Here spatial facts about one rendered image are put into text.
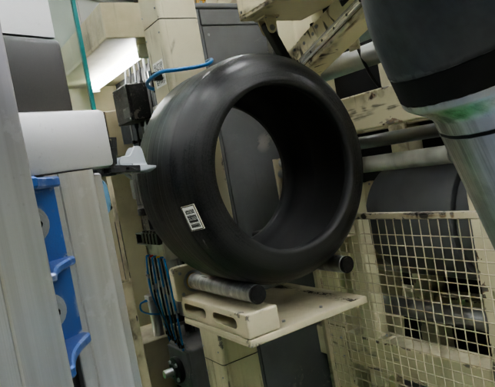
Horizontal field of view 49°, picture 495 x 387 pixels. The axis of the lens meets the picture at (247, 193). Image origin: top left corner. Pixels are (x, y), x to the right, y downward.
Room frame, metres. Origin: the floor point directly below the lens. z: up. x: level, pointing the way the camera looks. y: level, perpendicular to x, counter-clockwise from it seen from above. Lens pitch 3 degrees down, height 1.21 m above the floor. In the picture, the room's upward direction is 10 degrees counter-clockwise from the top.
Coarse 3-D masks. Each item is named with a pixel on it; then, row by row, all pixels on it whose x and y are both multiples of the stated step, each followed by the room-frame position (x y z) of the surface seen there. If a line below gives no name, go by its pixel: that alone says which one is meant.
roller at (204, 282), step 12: (192, 276) 1.49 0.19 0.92; (204, 276) 1.43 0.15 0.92; (216, 276) 1.41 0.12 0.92; (192, 288) 1.50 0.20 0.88; (204, 288) 1.41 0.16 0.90; (216, 288) 1.35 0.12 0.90; (228, 288) 1.30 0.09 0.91; (240, 288) 1.26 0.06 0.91; (252, 288) 1.22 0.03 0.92; (252, 300) 1.22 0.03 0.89
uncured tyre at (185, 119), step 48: (192, 96) 1.22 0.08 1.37; (240, 96) 1.24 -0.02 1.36; (288, 96) 1.56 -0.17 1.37; (336, 96) 1.40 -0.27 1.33; (144, 144) 1.33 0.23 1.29; (192, 144) 1.17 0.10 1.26; (288, 144) 1.64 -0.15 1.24; (336, 144) 1.53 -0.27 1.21; (144, 192) 1.32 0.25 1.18; (192, 192) 1.17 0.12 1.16; (288, 192) 1.63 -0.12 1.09; (336, 192) 1.53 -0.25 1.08; (192, 240) 1.20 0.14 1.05; (240, 240) 1.20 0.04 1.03; (288, 240) 1.57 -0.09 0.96; (336, 240) 1.35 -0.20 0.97
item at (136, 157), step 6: (132, 150) 1.20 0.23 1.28; (138, 150) 1.21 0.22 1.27; (126, 156) 1.19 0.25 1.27; (132, 156) 1.20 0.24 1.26; (138, 156) 1.20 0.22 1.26; (144, 156) 1.21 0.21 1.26; (120, 162) 1.18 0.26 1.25; (126, 162) 1.19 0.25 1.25; (132, 162) 1.20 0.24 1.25; (138, 162) 1.20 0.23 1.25; (144, 162) 1.21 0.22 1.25; (144, 168) 1.20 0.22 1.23; (150, 168) 1.22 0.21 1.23
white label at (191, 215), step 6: (192, 204) 1.16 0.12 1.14; (186, 210) 1.17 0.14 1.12; (192, 210) 1.16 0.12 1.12; (186, 216) 1.18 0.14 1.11; (192, 216) 1.17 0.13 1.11; (198, 216) 1.16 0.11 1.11; (192, 222) 1.17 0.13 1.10; (198, 222) 1.16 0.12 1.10; (192, 228) 1.18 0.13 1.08; (198, 228) 1.17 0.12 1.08
